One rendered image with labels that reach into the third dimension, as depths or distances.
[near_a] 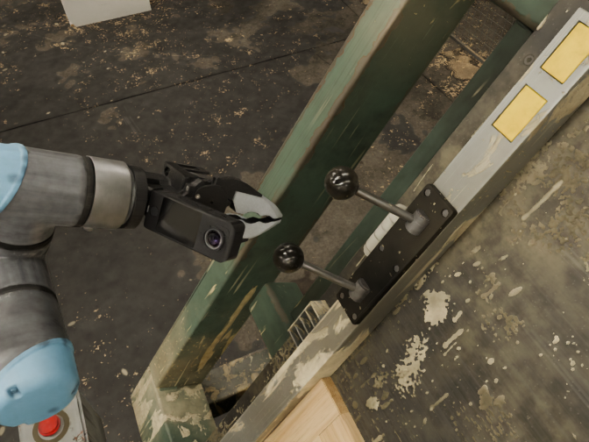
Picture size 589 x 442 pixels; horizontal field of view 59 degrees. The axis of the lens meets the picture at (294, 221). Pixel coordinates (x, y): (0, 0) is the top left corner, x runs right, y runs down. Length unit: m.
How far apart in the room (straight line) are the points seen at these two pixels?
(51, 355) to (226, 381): 0.79
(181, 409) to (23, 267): 0.65
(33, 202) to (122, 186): 0.08
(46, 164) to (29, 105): 3.03
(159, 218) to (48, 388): 0.20
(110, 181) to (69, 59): 3.36
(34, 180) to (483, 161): 0.45
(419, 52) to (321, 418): 0.53
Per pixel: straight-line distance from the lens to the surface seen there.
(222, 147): 2.94
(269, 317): 0.95
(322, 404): 0.78
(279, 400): 0.82
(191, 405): 1.17
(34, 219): 0.56
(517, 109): 0.59
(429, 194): 0.61
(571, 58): 0.58
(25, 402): 0.52
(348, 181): 0.56
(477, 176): 0.59
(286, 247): 0.62
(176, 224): 0.57
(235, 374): 1.27
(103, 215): 0.57
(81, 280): 2.52
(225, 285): 0.92
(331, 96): 0.75
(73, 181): 0.55
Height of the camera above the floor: 1.95
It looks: 50 degrees down
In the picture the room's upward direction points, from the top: straight up
